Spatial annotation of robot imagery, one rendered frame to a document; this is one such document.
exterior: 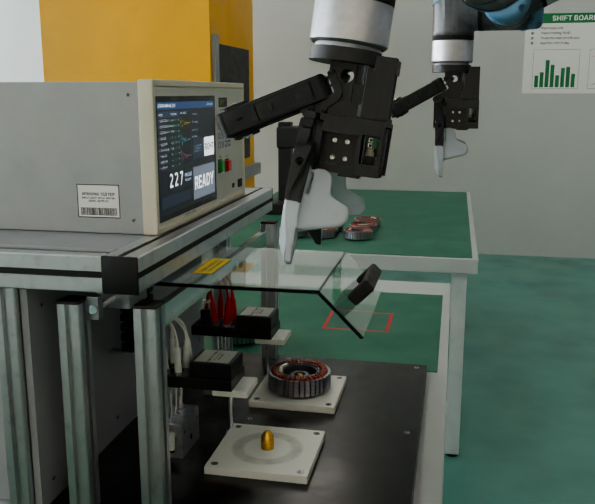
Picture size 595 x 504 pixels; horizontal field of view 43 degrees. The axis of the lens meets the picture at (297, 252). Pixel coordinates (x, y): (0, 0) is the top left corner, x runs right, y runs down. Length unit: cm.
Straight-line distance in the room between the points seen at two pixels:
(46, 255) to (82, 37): 414
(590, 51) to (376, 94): 573
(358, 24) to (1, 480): 74
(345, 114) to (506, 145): 566
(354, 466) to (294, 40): 555
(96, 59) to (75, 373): 410
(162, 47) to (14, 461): 395
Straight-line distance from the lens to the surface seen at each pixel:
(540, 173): 642
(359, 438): 124
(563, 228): 650
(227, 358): 113
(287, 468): 112
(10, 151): 112
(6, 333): 102
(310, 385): 134
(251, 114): 74
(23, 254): 97
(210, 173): 125
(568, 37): 641
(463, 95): 146
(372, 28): 72
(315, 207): 69
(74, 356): 99
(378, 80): 73
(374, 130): 71
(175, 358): 113
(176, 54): 480
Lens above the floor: 130
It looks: 12 degrees down
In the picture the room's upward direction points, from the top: straight up
